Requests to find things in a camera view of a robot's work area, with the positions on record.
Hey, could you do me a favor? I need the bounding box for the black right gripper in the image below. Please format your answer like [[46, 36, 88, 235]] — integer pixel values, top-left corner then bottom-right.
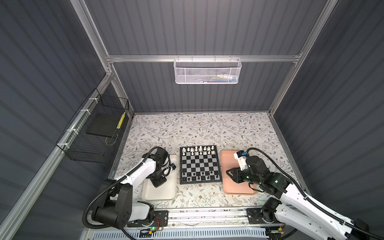
[[224, 165, 261, 185]]

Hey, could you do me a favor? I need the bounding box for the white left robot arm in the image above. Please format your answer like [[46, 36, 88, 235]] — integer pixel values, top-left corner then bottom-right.
[[82, 147, 172, 230]]

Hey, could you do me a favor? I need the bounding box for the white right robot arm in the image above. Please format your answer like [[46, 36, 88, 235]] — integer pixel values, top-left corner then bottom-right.
[[226, 168, 372, 240]]

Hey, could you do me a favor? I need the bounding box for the black white chess board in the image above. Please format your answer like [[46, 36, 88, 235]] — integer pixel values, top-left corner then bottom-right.
[[180, 145, 222, 185]]

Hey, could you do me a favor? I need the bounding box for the white plastic tray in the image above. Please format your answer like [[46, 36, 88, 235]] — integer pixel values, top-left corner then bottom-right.
[[142, 155, 179, 202]]

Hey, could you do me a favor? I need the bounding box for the pink plastic tray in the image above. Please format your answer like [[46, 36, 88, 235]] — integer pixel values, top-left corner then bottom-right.
[[220, 150, 257, 195]]

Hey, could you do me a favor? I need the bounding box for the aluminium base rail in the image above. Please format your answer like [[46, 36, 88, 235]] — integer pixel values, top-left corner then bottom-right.
[[86, 206, 328, 229]]

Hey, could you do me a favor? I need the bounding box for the white vented cable duct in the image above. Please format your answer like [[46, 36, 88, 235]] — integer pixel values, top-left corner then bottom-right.
[[92, 227, 269, 240]]

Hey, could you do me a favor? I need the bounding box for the black wire side basket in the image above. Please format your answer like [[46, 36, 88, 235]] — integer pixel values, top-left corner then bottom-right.
[[57, 90, 130, 164]]

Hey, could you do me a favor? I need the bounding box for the white wire wall basket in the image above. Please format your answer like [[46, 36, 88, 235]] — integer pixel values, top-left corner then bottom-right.
[[173, 58, 242, 85]]

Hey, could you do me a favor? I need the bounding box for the aluminium horizontal wall rail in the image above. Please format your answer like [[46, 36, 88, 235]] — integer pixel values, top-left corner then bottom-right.
[[106, 55, 301, 63]]

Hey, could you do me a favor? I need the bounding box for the black corrugated right cable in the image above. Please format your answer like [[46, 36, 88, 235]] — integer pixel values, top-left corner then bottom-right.
[[245, 147, 384, 240]]

